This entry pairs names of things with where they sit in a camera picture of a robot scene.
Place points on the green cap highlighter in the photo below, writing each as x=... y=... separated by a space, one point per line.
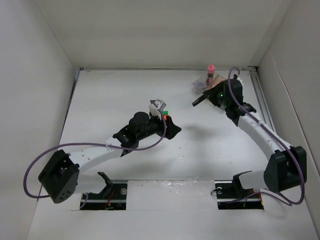
x=165 y=112

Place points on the compartmented organizer tray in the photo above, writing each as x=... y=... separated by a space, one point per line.
x=217 y=79

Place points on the clear jar purple clips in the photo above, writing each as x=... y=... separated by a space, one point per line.
x=199 y=86

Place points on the pink capped bottle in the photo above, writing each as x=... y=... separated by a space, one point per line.
x=210 y=74

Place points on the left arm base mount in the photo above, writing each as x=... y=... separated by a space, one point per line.
x=112 y=197

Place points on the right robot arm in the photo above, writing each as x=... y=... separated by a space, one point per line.
x=287 y=164

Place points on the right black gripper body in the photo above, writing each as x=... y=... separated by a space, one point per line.
x=216 y=96

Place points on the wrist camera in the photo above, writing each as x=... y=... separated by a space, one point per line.
x=240 y=80
x=156 y=108

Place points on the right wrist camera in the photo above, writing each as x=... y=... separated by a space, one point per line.
x=240 y=80

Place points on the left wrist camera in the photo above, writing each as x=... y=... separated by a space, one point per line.
x=156 y=108

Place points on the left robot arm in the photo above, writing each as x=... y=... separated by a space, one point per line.
x=60 y=175

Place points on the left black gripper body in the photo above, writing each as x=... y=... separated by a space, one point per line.
x=155 y=126

